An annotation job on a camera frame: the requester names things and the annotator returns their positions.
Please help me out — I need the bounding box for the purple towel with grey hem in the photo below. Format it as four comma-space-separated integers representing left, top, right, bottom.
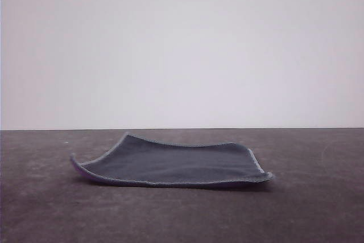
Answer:
69, 131, 276, 189

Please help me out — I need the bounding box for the grey table cloth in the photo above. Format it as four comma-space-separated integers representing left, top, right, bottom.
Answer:
0, 128, 364, 243

